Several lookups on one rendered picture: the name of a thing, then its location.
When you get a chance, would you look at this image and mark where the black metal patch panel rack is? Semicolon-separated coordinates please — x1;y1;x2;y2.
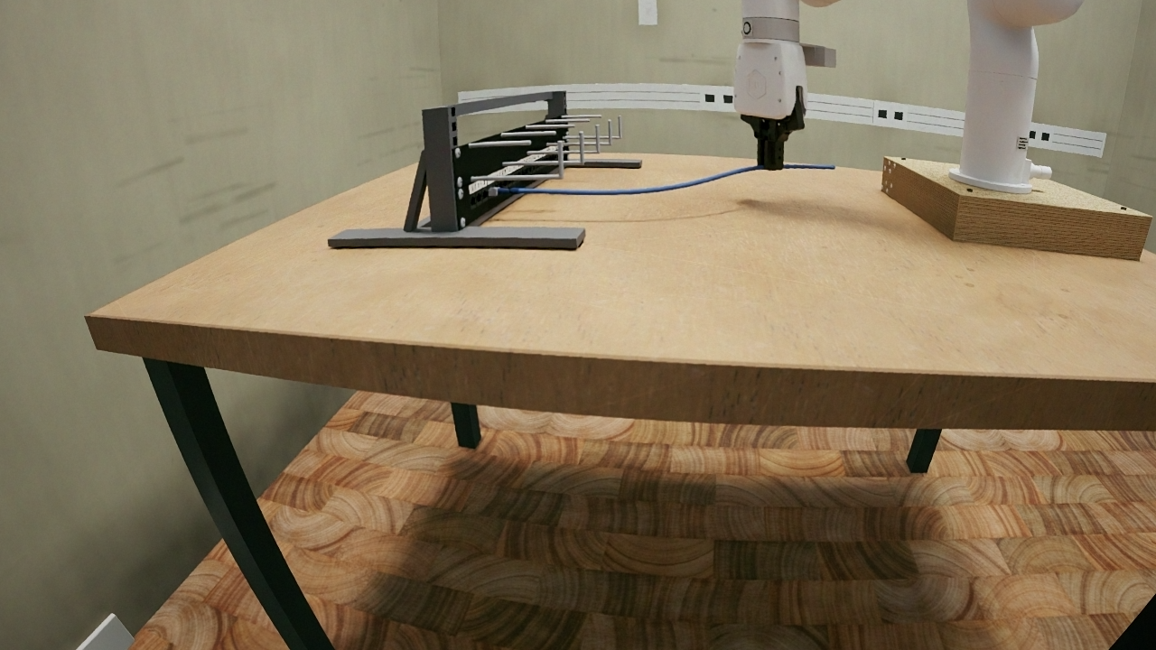
327;90;642;248

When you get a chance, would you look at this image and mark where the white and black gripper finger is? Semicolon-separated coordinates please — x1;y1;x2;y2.
741;115;769;165
764;90;805;171

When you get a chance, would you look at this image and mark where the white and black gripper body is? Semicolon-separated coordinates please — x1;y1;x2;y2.
733;39;807;119

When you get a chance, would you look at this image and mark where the blue cable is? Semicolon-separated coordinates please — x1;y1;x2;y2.
509;164;835;195

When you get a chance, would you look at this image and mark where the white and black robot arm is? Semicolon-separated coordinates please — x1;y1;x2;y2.
741;0;1084;194

